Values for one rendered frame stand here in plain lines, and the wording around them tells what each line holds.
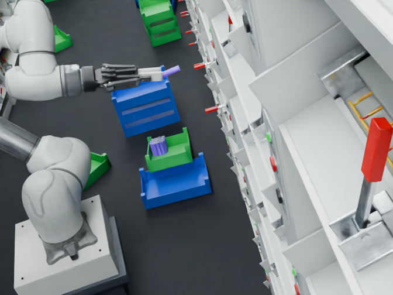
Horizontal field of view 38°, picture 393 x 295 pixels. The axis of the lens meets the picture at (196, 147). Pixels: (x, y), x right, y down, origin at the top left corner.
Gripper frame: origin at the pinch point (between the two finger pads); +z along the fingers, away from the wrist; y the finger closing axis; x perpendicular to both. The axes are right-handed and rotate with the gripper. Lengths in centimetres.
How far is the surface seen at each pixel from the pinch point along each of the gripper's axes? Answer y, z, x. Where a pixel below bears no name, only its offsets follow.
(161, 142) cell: 64, 16, 76
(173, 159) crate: 45, 18, 71
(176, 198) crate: 30, 17, 81
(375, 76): -115, -2, -68
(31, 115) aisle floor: 147, -48, 111
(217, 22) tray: -46, 6, -39
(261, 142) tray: -88, 1, -41
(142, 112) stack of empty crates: 92, 11, 78
